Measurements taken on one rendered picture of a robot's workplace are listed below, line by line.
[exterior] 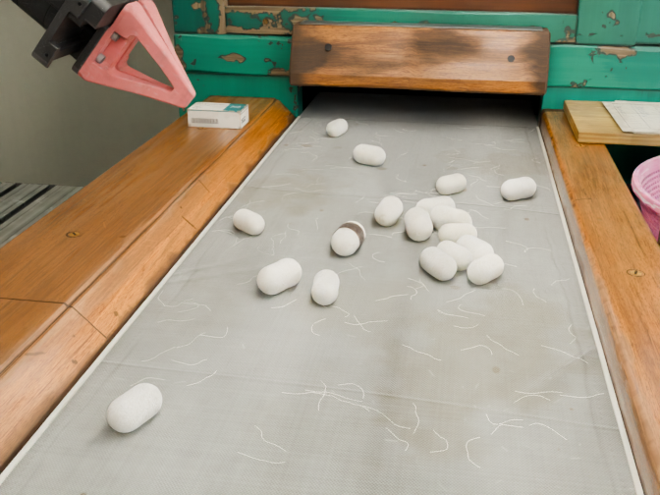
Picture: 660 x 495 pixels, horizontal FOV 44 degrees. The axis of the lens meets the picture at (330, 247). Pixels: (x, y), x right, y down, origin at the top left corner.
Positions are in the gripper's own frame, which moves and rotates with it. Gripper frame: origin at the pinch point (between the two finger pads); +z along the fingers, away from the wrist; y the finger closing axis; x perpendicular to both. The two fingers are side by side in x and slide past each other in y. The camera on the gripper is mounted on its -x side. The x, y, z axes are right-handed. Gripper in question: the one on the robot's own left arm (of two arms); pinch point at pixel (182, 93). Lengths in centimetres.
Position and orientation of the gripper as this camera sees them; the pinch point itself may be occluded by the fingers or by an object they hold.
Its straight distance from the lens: 63.2
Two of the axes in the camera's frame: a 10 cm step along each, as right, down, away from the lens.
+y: 1.6, -3.9, 9.1
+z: 7.6, 6.4, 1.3
